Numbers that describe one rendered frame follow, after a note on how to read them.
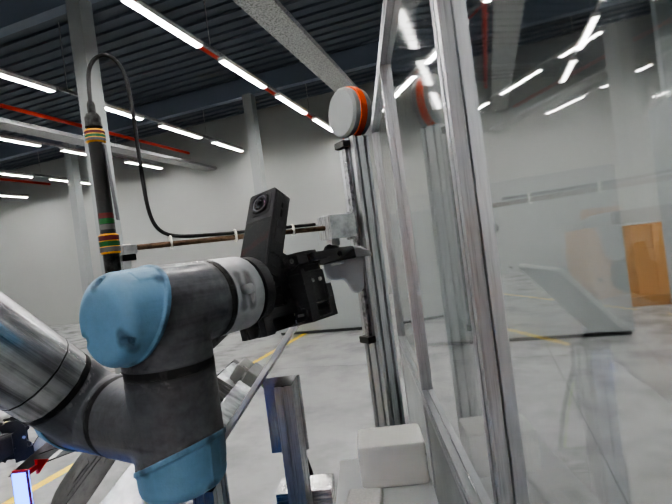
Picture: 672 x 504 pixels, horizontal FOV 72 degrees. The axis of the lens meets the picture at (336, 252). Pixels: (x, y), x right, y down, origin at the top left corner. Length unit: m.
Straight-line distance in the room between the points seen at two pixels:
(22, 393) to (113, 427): 0.08
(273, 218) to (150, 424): 0.24
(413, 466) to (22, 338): 1.00
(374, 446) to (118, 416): 0.89
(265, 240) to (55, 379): 0.23
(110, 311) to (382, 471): 0.99
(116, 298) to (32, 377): 0.13
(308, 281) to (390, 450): 0.79
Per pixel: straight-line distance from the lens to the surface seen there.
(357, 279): 0.59
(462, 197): 0.60
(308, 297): 0.52
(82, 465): 1.37
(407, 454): 1.26
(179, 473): 0.42
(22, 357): 0.47
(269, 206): 0.53
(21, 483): 0.93
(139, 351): 0.38
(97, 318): 0.40
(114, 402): 0.46
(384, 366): 1.45
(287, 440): 1.24
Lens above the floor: 1.47
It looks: level
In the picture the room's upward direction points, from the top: 7 degrees counter-clockwise
